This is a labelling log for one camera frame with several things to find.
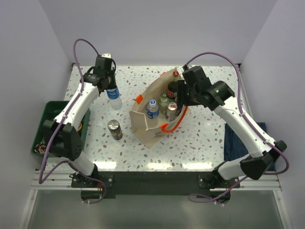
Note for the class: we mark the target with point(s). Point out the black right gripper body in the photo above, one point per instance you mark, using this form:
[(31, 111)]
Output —
[(191, 95)]

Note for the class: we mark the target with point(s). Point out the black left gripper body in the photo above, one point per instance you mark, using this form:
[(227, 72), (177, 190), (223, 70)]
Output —
[(110, 76)]

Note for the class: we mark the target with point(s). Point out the dark cola glass bottle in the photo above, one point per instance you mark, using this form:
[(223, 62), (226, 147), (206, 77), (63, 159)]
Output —
[(173, 86)]

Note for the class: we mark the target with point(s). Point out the clear green-cap glass bottle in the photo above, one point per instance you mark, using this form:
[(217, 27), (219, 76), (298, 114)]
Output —
[(163, 104)]

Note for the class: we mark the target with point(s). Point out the silver blue energy can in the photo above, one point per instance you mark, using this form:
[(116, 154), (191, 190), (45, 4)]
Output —
[(171, 111), (179, 107)]

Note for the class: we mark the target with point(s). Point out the blue label water bottle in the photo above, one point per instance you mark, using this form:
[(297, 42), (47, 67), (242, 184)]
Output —
[(152, 113), (114, 97)]

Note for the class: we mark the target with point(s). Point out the beige canvas bag orange handles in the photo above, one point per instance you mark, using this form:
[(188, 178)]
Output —
[(146, 134)]

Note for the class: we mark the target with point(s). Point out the black gold drink can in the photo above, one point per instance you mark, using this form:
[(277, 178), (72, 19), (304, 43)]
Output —
[(115, 129)]

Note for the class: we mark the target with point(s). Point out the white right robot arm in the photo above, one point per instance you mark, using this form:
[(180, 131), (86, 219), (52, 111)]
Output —
[(263, 150)]

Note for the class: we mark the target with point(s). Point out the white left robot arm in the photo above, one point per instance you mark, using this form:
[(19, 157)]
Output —
[(61, 134)]

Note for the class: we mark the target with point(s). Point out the green compartment tray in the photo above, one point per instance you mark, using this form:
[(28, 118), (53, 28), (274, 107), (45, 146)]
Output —
[(51, 110)]

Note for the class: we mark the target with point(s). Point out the dark blue denim cloth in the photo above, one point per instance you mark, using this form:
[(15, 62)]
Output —
[(234, 148)]

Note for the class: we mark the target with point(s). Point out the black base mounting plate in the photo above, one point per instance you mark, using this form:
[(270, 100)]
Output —
[(205, 185)]

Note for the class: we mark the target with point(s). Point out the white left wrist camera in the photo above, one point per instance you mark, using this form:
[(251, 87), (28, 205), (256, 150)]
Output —
[(106, 55)]

